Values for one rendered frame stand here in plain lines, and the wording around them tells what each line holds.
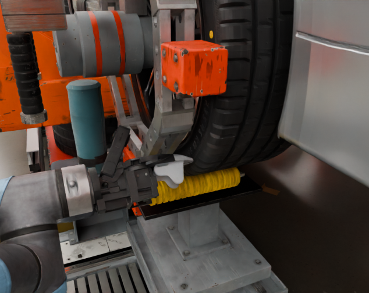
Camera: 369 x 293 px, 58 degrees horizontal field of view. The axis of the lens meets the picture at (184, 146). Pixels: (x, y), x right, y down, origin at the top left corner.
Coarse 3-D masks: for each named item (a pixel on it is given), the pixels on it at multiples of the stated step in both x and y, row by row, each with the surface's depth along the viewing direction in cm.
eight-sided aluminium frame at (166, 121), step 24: (168, 0) 51; (192, 0) 52; (168, 24) 52; (192, 24) 54; (168, 96) 57; (120, 120) 95; (168, 120) 59; (192, 120) 61; (144, 144) 73; (168, 144) 71
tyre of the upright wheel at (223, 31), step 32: (224, 0) 50; (256, 0) 52; (288, 0) 54; (224, 32) 51; (256, 32) 53; (288, 32) 55; (256, 64) 54; (288, 64) 57; (224, 96) 55; (256, 96) 57; (224, 128) 59; (256, 128) 64; (224, 160) 70; (256, 160) 78
